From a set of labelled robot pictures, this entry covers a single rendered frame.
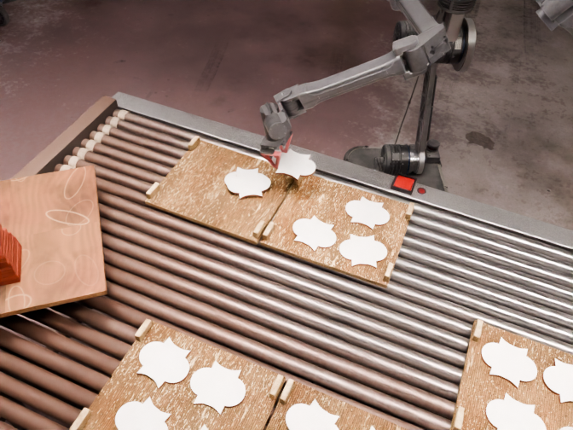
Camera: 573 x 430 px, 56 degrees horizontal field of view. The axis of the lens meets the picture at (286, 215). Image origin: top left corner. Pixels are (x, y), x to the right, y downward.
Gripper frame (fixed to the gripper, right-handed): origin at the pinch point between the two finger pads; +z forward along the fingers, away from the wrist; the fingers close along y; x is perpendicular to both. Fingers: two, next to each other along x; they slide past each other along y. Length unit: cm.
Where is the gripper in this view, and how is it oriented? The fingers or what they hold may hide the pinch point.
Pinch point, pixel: (280, 159)
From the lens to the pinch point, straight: 176.8
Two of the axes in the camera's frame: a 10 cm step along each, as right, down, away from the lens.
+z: 1.6, 7.1, 6.8
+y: 3.7, -6.9, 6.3
